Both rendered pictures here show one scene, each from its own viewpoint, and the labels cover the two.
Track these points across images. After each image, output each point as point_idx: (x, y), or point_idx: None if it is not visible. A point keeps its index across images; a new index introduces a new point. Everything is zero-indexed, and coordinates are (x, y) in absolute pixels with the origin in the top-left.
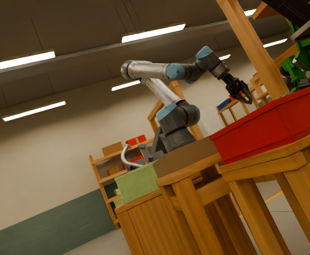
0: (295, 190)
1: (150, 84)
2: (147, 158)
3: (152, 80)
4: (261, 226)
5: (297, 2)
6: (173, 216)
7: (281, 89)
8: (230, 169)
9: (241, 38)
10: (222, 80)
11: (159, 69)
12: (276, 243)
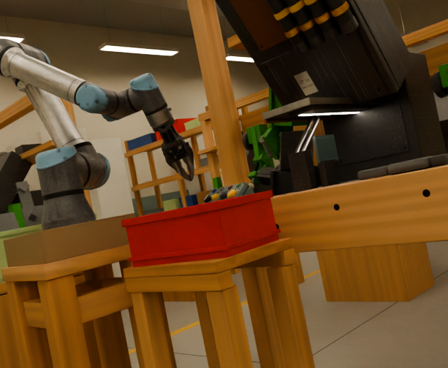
0: (213, 315)
1: (35, 95)
2: None
3: (42, 90)
4: (159, 360)
5: (282, 69)
6: (19, 335)
7: (239, 164)
8: (139, 275)
9: (204, 63)
10: (161, 134)
11: (65, 83)
12: None
